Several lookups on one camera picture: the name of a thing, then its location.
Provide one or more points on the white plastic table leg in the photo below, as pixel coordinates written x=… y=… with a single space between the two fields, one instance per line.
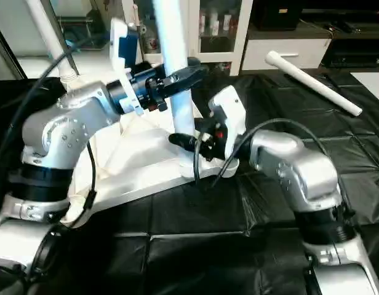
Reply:
x=51 y=37
x=177 y=67
x=312 y=83

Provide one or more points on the white plastic table top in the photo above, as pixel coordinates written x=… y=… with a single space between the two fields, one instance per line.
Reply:
x=140 y=160

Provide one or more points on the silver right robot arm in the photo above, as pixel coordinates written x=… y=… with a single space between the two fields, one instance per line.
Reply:
x=300 y=172

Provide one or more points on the white glass door cabinet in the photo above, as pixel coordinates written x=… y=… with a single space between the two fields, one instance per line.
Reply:
x=208 y=27

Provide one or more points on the white drawer unit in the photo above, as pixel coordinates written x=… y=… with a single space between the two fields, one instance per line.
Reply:
x=285 y=54

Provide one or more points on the black work mat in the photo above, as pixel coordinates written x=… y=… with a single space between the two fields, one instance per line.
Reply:
x=239 y=246

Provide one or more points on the black equipment case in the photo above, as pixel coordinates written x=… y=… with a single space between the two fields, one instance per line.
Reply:
x=279 y=13

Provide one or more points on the white flat board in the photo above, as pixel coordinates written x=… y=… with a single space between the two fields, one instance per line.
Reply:
x=371 y=83

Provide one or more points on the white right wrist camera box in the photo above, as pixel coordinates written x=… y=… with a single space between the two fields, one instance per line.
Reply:
x=229 y=114

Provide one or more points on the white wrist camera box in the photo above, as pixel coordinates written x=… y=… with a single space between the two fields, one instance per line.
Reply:
x=229 y=114
x=122 y=49

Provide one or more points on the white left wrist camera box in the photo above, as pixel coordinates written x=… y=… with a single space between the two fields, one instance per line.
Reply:
x=122 y=49

